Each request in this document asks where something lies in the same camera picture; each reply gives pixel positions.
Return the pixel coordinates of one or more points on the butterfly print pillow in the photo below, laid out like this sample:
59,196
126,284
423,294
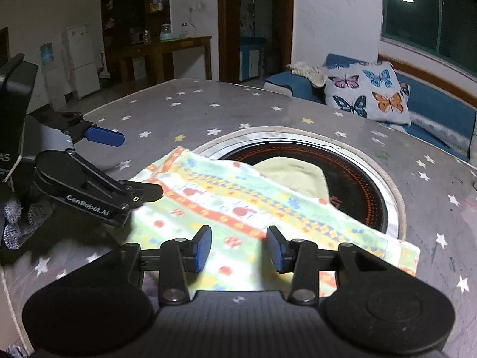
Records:
365,93

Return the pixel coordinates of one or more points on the white refrigerator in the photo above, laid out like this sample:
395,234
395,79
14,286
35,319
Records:
84,59

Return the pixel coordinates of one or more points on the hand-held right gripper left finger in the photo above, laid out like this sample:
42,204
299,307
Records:
199,250

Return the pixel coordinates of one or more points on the person's left hand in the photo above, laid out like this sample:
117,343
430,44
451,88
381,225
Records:
15,214

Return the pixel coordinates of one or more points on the wooden console table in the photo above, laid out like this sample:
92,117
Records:
179,43

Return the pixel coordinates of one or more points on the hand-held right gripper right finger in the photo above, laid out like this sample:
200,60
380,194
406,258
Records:
277,250

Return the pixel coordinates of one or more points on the round built-in table cooker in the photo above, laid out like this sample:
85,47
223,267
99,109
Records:
354,186

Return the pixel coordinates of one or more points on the blue cabinet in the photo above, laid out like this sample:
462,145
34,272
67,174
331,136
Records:
251,59

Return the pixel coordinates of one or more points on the white water dispenser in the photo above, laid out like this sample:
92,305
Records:
52,71

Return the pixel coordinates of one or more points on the patterned children's shirt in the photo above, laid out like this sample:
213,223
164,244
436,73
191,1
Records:
242,209

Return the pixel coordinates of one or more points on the green framed window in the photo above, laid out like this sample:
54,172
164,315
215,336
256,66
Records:
447,18

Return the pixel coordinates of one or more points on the dark wooden shelf cabinet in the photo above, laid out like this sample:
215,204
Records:
123,7

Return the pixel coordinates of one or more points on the silver countertop appliance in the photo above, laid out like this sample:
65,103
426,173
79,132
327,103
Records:
138,36

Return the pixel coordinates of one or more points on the grey star tablecloth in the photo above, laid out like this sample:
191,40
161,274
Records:
186,112

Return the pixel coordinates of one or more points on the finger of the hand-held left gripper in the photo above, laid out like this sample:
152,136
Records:
145,191
104,136

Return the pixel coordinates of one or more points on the glass jar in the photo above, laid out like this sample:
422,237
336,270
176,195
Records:
184,30

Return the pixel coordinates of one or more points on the dark wooden door frame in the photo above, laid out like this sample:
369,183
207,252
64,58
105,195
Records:
223,26

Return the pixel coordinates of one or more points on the white crumpled cloth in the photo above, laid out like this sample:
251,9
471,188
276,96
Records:
309,71

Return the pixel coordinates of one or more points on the mint green kettle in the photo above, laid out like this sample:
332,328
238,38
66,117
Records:
166,32

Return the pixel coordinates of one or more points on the blue sofa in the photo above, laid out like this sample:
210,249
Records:
432,108

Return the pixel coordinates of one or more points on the pale yellow cloth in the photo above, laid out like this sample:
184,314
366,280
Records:
294,177

